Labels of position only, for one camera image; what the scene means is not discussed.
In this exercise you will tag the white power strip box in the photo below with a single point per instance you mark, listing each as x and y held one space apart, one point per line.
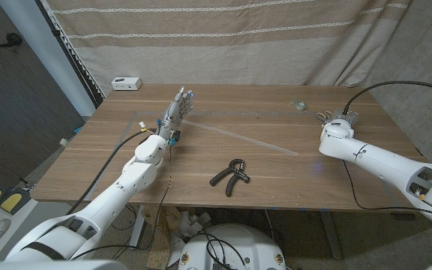
126 83

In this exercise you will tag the black hand grip exerciser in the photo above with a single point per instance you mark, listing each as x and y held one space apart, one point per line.
220 176

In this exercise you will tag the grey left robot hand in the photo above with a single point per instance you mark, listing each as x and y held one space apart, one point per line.
174 112

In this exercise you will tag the brown cardboard piece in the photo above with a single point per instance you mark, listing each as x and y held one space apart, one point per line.
159 243

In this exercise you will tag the small blue object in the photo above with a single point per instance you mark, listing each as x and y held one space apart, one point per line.
78 130

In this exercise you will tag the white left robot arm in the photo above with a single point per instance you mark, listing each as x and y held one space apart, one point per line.
107 198

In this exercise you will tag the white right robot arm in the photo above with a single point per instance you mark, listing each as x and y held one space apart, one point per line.
388 161

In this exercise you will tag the beige striped curtain backdrop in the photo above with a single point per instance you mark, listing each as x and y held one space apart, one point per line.
216 56

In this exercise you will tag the grey table leg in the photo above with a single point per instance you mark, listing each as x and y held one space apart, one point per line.
331 236

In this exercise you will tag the white table leg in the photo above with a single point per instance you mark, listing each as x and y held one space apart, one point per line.
138 228

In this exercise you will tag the crumpled white paper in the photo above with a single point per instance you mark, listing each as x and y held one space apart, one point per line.
189 228

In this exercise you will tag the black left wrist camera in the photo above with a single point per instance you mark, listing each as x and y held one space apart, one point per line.
176 136

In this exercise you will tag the green clear tape dispenser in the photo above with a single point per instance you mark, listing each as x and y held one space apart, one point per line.
299 105

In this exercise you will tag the white door frame post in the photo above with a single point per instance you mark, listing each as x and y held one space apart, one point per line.
51 56

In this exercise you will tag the black zigzag curtain rail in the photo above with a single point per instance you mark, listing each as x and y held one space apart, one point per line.
69 56

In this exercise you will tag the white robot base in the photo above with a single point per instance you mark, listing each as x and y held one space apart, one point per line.
246 240

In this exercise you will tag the dark grey door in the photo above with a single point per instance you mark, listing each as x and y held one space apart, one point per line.
13 112

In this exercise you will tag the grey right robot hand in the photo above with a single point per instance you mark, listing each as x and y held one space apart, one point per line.
345 116

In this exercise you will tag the stretched clear tape strip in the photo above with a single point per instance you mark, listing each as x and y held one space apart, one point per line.
238 137

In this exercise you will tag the small white roll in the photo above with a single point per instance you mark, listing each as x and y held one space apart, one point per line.
64 142

